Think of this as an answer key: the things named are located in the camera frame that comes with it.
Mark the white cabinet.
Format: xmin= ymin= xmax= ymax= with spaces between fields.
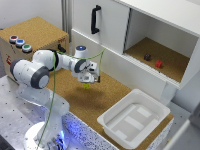
xmin=68 ymin=0 xmax=200 ymax=107

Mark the green button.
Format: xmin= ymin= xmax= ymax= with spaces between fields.
xmin=21 ymin=43 xmax=33 ymax=54

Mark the black drawer handle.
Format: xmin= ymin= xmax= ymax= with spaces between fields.
xmin=57 ymin=44 xmax=67 ymax=54

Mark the purple block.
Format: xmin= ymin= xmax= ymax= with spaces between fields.
xmin=143 ymin=53 xmax=152 ymax=62

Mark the yellow block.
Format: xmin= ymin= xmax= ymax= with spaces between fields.
xmin=83 ymin=82 xmax=91 ymax=90

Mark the black door handle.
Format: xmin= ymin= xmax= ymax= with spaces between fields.
xmin=90 ymin=4 xmax=102 ymax=35

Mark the white plastic box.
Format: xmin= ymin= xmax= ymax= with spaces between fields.
xmin=96 ymin=88 xmax=172 ymax=149

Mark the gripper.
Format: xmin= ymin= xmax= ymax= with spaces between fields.
xmin=77 ymin=64 xmax=102 ymax=85

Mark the green cable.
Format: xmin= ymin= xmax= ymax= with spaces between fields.
xmin=35 ymin=48 xmax=106 ymax=149

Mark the white sliding door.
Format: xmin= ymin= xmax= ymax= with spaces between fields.
xmin=72 ymin=0 xmax=131 ymax=56

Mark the wooden drawer box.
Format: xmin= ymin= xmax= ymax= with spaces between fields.
xmin=0 ymin=16 xmax=71 ymax=82

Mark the blue button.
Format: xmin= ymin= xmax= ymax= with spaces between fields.
xmin=15 ymin=38 xmax=26 ymax=48

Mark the red button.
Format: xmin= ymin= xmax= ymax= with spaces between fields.
xmin=9 ymin=35 xmax=19 ymax=44

